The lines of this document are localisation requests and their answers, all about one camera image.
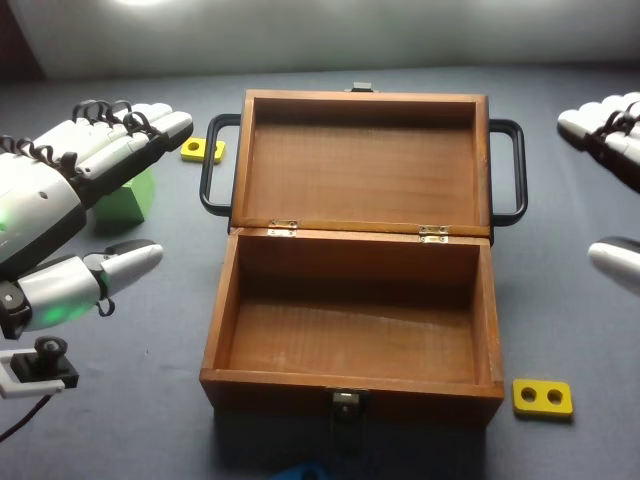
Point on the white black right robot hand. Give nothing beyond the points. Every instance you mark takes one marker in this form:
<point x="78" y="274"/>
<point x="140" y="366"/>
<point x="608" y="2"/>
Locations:
<point x="615" y="145"/>

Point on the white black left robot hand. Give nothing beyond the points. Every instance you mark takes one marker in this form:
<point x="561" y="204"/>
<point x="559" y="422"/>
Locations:
<point x="40" y="200"/>

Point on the brown wooden box base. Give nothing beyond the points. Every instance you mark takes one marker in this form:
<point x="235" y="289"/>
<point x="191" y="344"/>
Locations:
<point x="350" y="400"/>

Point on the green wooden block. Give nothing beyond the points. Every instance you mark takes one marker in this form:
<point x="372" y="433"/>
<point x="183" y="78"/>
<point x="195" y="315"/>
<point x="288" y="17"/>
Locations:
<point x="127" y="202"/>

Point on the yellow two-hole block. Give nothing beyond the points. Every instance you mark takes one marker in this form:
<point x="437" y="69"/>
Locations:
<point x="542" y="397"/>
<point x="192" y="149"/>

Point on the grey table cloth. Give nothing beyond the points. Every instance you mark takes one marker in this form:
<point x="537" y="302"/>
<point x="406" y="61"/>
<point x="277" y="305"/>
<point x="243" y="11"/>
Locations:
<point x="125" y="430"/>

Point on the blue toy piece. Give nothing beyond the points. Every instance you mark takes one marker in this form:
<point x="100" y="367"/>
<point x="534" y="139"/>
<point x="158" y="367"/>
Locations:
<point x="305" y="472"/>

